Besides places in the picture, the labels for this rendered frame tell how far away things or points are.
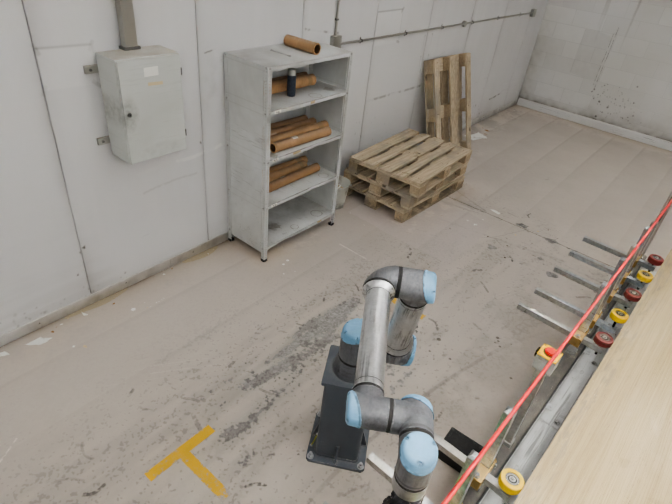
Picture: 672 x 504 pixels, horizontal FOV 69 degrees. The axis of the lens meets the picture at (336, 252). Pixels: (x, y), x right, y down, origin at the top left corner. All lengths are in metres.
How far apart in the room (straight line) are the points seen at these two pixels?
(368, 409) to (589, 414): 1.14
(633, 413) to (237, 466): 1.86
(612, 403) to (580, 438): 0.27
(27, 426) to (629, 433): 2.88
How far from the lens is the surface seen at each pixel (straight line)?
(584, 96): 9.07
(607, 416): 2.30
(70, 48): 3.17
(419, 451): 1.29
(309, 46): 3.84
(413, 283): 1.74
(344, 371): 2.38
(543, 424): 2.53
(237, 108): 3.72
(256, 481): 2.80
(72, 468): 3.00
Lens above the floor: 2.42
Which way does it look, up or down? 35 degrees down
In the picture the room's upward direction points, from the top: 7 degrees clockwise
